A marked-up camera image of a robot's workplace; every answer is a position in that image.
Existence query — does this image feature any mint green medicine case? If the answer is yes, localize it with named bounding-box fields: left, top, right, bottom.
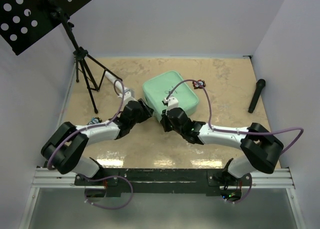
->
left=142, top=70, right=199, bottom=121

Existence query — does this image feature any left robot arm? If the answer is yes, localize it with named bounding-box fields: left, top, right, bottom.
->
left=41, top=99, right=153, bottom=185

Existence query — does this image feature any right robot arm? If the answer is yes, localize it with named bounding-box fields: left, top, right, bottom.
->
left=160, top=107, right=284, bottom=186

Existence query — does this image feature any white microphone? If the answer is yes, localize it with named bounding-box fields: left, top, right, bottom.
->
left=104, top=71, right=132, bottom=96

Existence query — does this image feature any blue owl toy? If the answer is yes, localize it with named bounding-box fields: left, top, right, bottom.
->
left=87, top=117, right=103, bottom=126

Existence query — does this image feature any red owl toy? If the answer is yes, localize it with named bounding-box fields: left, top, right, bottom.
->
left=192, top=79, right=206, bottom=89

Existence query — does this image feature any black microphone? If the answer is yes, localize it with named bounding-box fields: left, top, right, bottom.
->
left=248, top=78, right=266, bottom=114

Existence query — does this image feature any black perforated music stand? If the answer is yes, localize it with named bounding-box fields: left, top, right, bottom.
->
left=0, top=0, right=119, bottom=114

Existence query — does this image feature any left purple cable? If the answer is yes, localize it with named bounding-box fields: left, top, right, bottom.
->
left=46, top=79, right=135, bottom=210

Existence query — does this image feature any purple cable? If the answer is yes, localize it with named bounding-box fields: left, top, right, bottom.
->
left=46, top=79, right=135, bottom=210
left=166, top=79, right=305, bottom=205

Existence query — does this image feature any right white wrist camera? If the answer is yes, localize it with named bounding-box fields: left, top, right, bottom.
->
left=162, top=96, right=179, bottom=111

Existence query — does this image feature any black base frame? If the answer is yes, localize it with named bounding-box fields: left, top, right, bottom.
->
left=74, top=168, right=252, bottom=201

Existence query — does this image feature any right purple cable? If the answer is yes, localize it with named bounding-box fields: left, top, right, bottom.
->
left=166, top=79, right=305, bottom=205

